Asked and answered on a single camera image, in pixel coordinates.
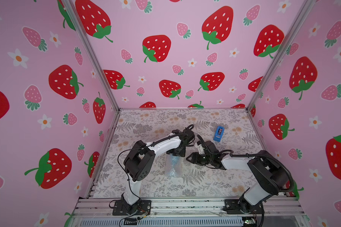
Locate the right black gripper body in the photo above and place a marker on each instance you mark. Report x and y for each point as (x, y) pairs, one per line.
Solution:
(197, 157)

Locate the clear bubble wrap sheet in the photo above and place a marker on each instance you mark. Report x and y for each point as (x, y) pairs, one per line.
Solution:
(167, 167)

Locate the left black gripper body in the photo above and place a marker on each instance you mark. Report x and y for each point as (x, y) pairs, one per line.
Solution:
(179, 152)

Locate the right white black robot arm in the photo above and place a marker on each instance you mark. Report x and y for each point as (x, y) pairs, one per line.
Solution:
(272, 177)

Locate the blue tape dispenser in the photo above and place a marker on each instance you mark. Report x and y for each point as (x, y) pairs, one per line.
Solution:
(218, 134)

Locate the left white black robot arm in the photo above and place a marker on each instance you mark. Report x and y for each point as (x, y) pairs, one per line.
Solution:
(139, 161)

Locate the aluminium mounting rail frame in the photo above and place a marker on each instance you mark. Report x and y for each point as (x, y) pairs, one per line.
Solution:
(277, 211)

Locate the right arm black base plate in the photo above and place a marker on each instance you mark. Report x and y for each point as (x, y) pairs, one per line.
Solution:
(237, 207)

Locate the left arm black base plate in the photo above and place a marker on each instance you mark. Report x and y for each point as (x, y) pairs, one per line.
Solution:
(121, 208)

